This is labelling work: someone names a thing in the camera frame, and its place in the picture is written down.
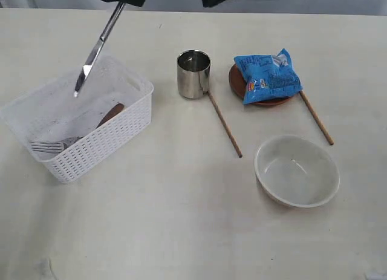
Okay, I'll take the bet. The silver metal fork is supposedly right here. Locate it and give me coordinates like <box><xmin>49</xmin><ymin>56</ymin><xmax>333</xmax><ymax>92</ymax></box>
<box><xmin>30</xmin><ymin>137</ymin><xmax>82</xmax><ymax>154</ymax></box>

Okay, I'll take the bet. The shiny steel cup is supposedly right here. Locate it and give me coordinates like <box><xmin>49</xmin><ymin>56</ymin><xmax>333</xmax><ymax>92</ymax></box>
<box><xmin>177</xmin><ymin>50</ymin><xmax>211</xmax><ymax>99</ymax></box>

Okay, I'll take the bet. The white perforated plastic basket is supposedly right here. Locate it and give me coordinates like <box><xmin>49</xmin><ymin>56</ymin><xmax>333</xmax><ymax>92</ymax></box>
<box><xmin>1</xmin><ymin>55</ymin><xmax>154</xmax><ymax>183</ymax></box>

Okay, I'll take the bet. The brown wooden spoon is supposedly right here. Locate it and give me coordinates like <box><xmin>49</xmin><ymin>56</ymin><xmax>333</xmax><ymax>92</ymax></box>
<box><xmin>96</xmin><ymin>103</ymin><xmax>125</xmax><ymax>128</ymax></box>

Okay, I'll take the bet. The brown wooden chopstick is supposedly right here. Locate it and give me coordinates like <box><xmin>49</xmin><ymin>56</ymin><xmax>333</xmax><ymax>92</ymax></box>
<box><xmin>299</xmin><ymin>91</ymin><xmax>334</xmax><ymax>146</ymax></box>
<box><xmin>207</xmin><ymin>91</ymin><xmax>242</xmax><ymax>158</ymax></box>

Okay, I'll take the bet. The round brown wooden plate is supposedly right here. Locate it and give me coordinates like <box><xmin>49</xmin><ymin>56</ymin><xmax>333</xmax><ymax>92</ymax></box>
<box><xmin>229</xmin><ymin>64</ymin><xmax>291</xmax><ymax>107</ymax></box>

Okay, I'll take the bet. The white ceramic bowl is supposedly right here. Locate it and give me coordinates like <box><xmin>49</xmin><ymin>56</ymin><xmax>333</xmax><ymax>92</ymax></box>
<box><xmin>254</xmin><ymin>135</ymin><xmax>340</xmax><ymax>209</ymax></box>

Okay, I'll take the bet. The blue snack packet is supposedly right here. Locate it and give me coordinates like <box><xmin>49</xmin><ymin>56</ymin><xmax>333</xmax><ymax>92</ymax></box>
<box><xmin>234</xmin><ymin>48</ymin><xmax>303</xmax><ymax>105</ymax></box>

